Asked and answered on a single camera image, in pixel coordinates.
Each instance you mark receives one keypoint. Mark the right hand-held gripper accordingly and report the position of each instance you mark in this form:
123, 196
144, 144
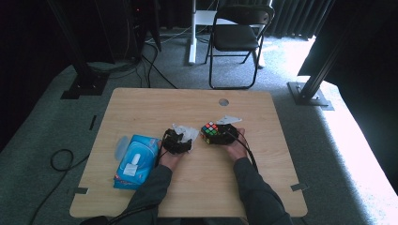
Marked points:
225, 136

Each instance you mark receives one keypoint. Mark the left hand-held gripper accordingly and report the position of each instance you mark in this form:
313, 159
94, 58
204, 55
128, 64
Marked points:
176, 143

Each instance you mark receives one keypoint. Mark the multicoloured puzzle cube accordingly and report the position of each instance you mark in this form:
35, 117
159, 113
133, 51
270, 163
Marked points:
210, 131

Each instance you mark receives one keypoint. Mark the blue wet wipes pack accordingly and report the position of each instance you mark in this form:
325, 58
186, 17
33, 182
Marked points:
136, 164

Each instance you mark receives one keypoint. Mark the person's left hand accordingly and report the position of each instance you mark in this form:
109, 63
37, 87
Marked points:
170, 159

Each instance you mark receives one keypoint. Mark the person's right hand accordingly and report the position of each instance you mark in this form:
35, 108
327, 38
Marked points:
237, 150

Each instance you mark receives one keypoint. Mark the grey round table grommet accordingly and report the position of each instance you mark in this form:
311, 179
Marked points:
223, 102

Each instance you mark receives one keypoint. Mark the black tape strip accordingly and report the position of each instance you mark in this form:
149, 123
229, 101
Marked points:
92, 122

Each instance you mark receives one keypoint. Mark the black folding chair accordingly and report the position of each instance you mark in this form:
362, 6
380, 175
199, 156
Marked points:
234, 37

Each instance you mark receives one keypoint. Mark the black metal stand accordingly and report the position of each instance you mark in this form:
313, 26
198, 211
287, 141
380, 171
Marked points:
84, 78
313, 84

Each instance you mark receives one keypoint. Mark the dark curtain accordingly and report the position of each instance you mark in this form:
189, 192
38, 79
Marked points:
297, 15

